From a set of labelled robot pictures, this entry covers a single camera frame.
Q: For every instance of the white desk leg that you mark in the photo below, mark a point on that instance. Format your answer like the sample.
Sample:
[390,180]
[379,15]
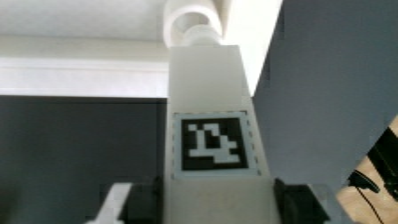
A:
[217,182]

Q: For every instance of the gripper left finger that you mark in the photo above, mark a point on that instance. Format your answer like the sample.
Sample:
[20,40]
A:
[130,202]

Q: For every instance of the white desk top tray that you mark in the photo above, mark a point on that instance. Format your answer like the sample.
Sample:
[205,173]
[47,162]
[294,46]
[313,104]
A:
[134,48]

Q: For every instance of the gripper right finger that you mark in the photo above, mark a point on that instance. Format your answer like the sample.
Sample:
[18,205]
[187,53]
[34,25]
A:
[303,203]

